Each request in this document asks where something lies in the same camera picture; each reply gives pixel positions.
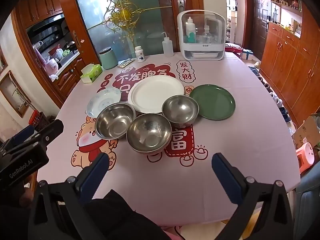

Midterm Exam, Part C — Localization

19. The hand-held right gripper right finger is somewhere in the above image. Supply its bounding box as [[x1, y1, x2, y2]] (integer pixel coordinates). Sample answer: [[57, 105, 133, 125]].
[[211, 152, 294, 240]]

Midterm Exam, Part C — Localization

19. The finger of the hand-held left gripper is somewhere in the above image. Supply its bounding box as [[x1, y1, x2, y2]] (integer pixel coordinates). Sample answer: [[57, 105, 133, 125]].
[[0, 124, 35, 151], [5, 119, 64, 155]]

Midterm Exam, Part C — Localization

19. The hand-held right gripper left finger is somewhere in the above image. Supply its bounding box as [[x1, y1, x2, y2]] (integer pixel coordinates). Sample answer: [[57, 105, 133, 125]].
[[27, 152, 110, 240]]

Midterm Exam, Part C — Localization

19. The flat-rimmed steel bowl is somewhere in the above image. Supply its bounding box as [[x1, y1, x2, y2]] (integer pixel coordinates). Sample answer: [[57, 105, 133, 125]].
[[94, 102, 137, 140]]

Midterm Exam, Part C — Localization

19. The blue floral porcelain plate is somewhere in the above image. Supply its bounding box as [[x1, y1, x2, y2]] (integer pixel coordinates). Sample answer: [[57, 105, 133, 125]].
[[86, 87, 122, 118]]

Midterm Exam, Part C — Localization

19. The large round steel bowl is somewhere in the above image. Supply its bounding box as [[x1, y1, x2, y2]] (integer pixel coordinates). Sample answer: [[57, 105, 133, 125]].
[[126, 113, 173, 153]]

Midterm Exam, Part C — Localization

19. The green plate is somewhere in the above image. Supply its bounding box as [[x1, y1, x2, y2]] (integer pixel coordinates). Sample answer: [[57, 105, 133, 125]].
[[189, 84, 236, 121]]

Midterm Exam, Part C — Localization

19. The small round steel bowl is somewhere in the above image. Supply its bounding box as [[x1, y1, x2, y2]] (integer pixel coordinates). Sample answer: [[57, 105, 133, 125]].
[[162, 94, 199, 128]]

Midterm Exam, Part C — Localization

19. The large white plate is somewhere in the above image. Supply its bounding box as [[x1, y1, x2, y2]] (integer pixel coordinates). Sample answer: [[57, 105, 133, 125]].
[[127, 75, 185, 113]]

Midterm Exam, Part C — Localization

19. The red plastic basket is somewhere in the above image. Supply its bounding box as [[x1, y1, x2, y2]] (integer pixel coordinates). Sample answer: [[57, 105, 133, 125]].
[[28, 110, 50, 130]]

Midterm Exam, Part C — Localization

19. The wooden kitchen cabinet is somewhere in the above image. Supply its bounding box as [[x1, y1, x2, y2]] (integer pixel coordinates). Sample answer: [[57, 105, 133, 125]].
[[15, 0, 85, 105]]

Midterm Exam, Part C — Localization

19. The pink pot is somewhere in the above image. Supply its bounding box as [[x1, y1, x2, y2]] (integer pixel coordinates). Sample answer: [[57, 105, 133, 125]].
[[45, 58, 59, 72]]

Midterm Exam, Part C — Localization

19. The green tissue box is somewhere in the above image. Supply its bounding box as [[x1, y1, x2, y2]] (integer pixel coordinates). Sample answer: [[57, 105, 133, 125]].
[[80, 64, 103, 83]]

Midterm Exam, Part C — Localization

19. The pink plastic stool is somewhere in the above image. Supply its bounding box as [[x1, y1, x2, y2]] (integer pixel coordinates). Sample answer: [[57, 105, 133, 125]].
[[296, 142, 315, 173]]

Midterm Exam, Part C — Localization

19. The blue-grey cloth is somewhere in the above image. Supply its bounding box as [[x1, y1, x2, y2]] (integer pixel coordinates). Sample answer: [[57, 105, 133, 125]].
[[295, 172, 320, 240]]

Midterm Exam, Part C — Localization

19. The mint green canister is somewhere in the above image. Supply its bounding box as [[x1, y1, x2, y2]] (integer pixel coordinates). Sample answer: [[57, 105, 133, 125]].
[[99, 47, 118, 70]]

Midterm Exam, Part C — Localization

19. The row of shoes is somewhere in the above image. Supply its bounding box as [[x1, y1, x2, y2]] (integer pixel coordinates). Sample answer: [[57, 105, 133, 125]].
[[250, 62, 293, 123]]

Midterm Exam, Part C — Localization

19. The cardboard box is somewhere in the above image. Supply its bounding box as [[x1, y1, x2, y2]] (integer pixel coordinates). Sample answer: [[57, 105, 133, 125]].
[[292, 116, 320, 150]]

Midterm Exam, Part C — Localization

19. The frosted glass door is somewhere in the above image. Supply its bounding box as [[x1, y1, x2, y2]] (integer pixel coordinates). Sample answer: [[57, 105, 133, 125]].
[[71, 0, 165, 60]]

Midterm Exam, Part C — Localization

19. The white pill bottle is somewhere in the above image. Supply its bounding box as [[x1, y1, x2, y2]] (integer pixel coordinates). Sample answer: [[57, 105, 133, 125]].
[[135, 46, 145, 62]]

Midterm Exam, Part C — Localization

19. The wooden sideboard cabinet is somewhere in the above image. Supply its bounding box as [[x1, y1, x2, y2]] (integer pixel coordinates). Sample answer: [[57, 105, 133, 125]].
[[260, 22, 320, 128]]

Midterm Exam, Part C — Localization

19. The white countertop sterilizer cabinet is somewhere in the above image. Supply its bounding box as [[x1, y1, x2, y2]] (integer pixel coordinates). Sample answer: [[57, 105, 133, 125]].
[[177, 9, 225, 61]]

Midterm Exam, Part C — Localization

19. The gold door ornament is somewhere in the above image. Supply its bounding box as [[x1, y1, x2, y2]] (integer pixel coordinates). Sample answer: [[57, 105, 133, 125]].
[[86, 0, 173, 34]]

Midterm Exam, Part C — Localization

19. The clear squeeze wash bottle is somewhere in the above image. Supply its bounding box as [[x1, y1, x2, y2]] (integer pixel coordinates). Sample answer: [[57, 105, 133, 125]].
[[161, 32, 174, 57]]

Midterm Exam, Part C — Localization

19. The clear plastic bottle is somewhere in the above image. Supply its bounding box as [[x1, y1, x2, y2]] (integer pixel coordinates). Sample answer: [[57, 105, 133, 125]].
[[202, 25, 213, 44]]

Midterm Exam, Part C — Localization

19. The white bottle green label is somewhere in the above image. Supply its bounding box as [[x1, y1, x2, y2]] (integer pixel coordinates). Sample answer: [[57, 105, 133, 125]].
[[185, 17, 197, 43]]

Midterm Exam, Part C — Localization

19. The dark entry door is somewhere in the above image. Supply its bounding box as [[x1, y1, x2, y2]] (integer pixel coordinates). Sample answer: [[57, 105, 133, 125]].
[[250, 0, 272, 58]]

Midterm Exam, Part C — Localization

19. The wooden display shelf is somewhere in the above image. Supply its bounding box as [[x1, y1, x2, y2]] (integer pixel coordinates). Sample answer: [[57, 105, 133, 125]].
[[270, 0, 304, 38]]

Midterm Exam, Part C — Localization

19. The wood-framed wall niche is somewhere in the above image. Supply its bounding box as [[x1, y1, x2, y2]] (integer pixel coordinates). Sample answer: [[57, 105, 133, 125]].
[[0, 50, 8, 75], [0, 70, 32, 118]]

